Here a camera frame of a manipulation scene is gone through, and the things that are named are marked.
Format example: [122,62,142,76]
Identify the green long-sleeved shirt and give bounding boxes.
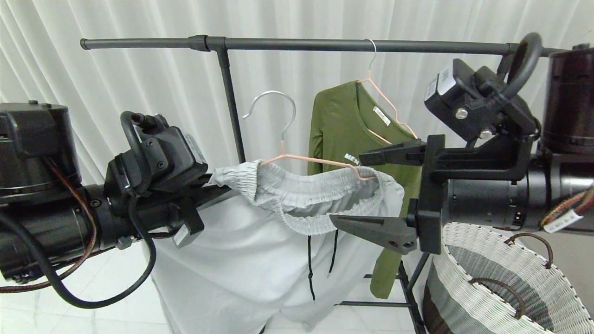
[307,80,424,300]

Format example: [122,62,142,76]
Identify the white curtain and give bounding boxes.
[0,0,594,223]

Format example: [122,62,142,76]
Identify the black clothes rack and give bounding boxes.
[79,35,576,334]

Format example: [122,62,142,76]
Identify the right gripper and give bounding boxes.
[329,135,594,255]

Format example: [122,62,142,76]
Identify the black cable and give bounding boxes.
[497,32,543,100]
[0,110,158,310]

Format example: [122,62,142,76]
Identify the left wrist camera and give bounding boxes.
[103,110,209,207]

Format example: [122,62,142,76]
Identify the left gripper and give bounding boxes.
[0,185,205,284]

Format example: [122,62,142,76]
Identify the white laundry basket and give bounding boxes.
[421,222,594,334]

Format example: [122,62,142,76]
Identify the pink clothes hanger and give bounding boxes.
[242,90,379,182]
[356,39,419,145]

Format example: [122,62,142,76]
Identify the pale grey shorts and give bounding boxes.
[148,160,406,334]

